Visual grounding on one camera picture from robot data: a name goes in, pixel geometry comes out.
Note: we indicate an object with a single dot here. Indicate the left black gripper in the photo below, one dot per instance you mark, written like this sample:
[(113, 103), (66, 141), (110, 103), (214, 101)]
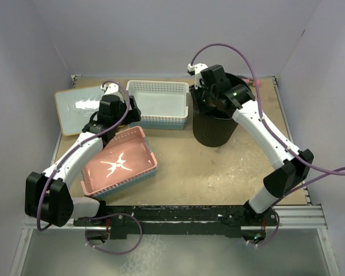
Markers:
[(133, 115)]

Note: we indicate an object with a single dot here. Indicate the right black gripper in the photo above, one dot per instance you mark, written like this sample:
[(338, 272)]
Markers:
[(204, 87)]

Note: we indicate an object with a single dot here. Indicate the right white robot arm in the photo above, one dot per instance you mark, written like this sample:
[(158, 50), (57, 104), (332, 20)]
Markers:
[(290, 164)]

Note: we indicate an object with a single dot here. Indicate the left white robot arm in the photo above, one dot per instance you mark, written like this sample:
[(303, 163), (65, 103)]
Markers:
[(47, 194)]

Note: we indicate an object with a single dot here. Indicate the pink marker pen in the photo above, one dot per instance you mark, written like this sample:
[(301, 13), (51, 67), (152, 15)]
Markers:
[(250, 81)]

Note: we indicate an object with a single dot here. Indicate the pink perforated basket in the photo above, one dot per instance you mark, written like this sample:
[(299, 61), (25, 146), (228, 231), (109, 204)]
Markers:
[(118, 161)]

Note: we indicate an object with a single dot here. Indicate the blue perforated basket under white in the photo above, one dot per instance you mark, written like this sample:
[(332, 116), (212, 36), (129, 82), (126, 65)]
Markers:
[(162, 123)]

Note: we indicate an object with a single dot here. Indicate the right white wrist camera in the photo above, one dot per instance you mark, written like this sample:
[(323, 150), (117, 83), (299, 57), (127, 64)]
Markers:
[(195, 70)]

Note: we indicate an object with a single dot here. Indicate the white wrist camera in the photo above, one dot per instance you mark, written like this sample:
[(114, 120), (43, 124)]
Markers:
[(111, 89), (195, 70)]

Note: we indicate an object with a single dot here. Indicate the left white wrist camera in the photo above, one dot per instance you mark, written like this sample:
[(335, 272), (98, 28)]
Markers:
[(111, 89)]

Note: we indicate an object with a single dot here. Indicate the small whiteboard yellow frame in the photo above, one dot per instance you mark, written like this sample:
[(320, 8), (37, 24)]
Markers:
[(75, 107)]

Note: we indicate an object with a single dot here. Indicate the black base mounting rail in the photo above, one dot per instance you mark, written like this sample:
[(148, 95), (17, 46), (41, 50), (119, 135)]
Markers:
[(232, 221)]

